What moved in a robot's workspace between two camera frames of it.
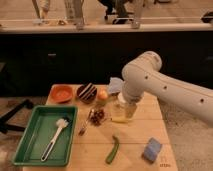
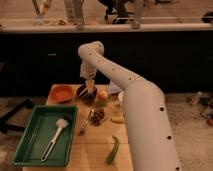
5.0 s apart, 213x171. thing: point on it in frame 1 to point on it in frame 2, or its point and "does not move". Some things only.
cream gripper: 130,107 to 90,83
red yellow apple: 102,93 does not move
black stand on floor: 4,127 does not move
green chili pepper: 114,150 does not move
